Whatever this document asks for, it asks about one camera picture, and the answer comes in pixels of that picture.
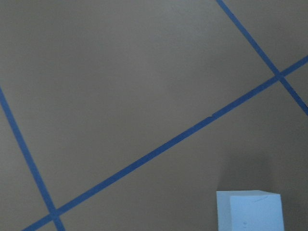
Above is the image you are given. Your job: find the light blue foam block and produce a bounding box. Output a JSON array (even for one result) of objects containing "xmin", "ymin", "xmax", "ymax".
[{"xmin": 216, "ymin": 190, "xmax": 284, "ymax": 231}]

